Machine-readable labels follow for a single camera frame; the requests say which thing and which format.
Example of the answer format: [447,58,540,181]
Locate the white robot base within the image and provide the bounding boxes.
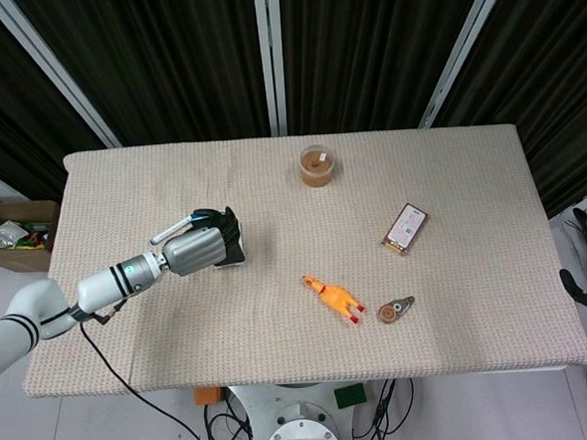
[228,377,373,440]

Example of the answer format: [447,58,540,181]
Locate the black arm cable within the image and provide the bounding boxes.
[77,291,238,440]

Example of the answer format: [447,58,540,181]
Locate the beige waffle tablecloth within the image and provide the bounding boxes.
[7,117,587,403]

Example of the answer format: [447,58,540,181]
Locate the colourful small toy pieces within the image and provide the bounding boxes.
[7,220,52,253]

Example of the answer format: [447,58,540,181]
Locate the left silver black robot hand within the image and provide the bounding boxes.
[158,205,248,280]

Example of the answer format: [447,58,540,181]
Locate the orange block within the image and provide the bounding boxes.
[192,385,222,406]

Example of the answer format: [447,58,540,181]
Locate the black pleated curtain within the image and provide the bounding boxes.
[0,0,587,252]

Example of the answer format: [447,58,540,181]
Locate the brown cardboard box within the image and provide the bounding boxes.
[0,181,64,275]

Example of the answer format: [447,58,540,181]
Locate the clear jar of rubber bands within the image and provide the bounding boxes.
[297,144,336,190]

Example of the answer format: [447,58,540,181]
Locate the clear plastic bag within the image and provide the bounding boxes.
[0,220,25,248]

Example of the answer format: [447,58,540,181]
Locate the black cable bundle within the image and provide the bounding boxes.
[350,375,419,440]
[202,395,263,440]

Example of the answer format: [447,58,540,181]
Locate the brown correction tape dispenser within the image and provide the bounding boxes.
[375,295,418,325]

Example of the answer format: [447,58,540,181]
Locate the yellow rubber chicken toy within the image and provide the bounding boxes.
[299,271,369,330]

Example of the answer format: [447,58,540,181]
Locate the green block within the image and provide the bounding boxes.
[332,382,369,411]

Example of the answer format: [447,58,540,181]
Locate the white blue marker pen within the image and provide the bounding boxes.
[146,213,199,245]

